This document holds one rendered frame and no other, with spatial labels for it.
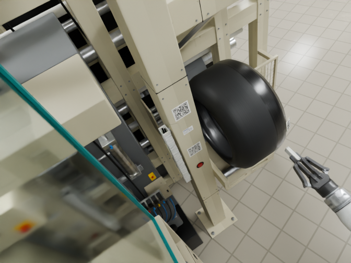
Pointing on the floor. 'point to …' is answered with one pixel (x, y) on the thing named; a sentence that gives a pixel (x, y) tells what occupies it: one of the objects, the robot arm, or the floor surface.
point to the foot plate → (230, 218)
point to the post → (168, 87)
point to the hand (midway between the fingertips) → (292, 154)
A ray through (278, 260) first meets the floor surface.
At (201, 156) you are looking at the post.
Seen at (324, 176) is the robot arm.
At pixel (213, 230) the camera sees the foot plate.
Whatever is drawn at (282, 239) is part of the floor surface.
